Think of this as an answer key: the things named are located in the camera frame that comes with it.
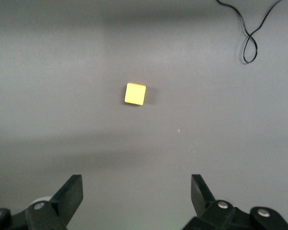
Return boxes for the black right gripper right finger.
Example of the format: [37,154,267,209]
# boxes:
[182,174,252,230]

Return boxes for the yellow block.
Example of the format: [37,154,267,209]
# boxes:
[123,82,147,106]

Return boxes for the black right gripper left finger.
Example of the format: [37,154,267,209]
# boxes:
[25,174,84,230]

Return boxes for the thin black cable on table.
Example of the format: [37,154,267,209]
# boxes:
[216,0,283,64]

